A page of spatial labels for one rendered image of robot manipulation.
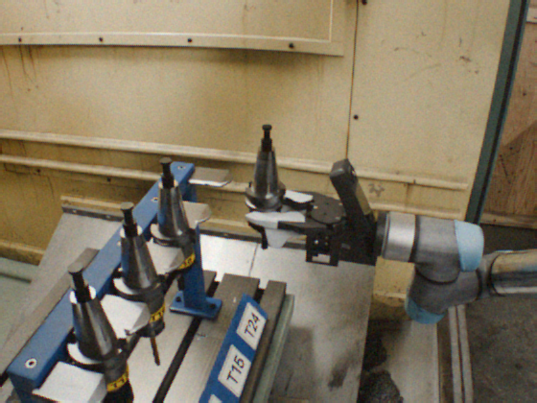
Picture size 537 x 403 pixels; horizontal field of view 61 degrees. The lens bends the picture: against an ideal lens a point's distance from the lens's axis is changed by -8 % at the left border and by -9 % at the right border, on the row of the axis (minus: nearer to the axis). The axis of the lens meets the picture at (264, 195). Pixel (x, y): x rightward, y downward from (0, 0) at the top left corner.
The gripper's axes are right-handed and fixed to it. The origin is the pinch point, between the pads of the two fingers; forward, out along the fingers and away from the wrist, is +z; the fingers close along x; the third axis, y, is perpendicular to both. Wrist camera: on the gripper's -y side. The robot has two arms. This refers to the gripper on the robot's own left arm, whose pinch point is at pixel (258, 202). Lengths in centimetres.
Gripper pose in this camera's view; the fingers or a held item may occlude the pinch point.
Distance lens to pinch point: 77.8
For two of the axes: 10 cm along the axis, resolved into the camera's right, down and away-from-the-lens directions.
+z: -9.7, -1.5, 1.9
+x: 2.4, -5.0, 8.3
